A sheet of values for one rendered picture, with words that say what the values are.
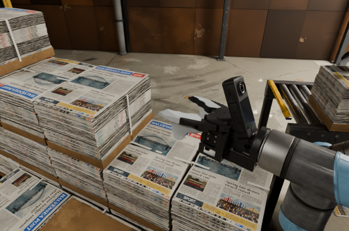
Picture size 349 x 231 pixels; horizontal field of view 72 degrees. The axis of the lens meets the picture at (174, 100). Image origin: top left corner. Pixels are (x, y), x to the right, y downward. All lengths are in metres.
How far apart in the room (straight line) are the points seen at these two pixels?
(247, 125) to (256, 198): 0.48
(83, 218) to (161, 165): 0.40
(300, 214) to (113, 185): 0.68
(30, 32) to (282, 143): 1.21
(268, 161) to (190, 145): 0.63
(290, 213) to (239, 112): 0.20
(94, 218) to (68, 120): 0.44
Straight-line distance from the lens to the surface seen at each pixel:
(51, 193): 1.29
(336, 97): 1.33
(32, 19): 1.37
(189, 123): 0.46
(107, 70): 1.17
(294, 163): 0.44
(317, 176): 0.44
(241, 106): 0.44
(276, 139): 0.45
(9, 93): 1.14
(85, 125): 0.87
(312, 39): 4.66
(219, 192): 0.89
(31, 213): 1.26
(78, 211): 1.18
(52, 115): 0.97
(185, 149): 1.02
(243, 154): 0.48
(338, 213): 2.14
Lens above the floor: 1.52
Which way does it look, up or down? 31 degrees down
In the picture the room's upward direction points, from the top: straight up
